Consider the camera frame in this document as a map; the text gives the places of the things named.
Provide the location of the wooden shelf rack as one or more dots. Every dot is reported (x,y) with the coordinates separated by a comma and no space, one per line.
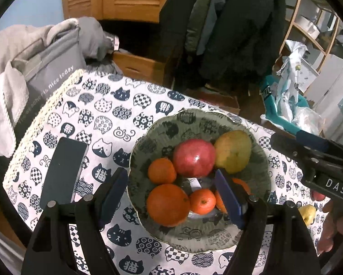
(296,14)

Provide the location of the white cabinet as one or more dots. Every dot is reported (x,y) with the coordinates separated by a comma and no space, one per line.
(334,91)

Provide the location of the grey tote bag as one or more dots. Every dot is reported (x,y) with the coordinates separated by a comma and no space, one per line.
(5,91)

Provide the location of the wooden drawer chest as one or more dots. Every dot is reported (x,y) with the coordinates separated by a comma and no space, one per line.
(137,66)

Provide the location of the black coat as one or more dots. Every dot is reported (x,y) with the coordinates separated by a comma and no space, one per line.
(174,34)

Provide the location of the black smartphone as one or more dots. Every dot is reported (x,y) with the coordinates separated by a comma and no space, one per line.
(62,172)

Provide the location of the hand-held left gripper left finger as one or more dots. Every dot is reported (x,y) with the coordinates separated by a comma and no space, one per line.
(115,190)

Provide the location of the scalloped glass bowl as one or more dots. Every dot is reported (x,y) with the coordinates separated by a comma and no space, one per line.
(160,131)

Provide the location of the clear plastic bag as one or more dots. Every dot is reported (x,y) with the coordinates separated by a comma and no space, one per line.
(309,121)

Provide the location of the teal cardboard box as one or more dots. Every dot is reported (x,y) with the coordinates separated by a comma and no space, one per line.
(271,103)

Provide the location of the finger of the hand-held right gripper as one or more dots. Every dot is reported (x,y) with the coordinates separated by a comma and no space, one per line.
(289,146)
(312,140)

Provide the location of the olive green jacket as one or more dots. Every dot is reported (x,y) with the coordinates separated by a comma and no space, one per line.
(196,20)

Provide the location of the dark green coat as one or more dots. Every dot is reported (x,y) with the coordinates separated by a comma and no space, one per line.
(251,34)

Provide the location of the large orange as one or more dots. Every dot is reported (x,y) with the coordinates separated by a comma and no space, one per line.
(168,204)
(241,185)

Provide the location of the yellow apple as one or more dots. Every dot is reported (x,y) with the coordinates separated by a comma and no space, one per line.
(307,213)

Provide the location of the person's right hand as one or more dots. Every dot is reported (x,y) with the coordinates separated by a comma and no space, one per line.
(329,229)

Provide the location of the red apple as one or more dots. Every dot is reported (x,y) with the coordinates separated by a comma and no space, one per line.
(194,157)
(317,197)

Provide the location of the cat print tablecloth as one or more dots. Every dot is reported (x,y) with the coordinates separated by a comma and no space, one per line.
(82,91)

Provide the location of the grey sweatshirt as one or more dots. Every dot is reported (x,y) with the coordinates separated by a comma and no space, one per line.
(91,37)

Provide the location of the small tangerine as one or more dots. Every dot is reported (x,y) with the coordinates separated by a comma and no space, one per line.
(162,170)
(202,201)

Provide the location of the white plastic bag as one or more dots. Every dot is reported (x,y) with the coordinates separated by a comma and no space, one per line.
(290,86)

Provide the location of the yellow-green pear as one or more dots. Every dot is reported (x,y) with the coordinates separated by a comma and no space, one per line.
(234,151)

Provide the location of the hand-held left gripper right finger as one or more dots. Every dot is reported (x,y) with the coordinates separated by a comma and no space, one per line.
(227,194)

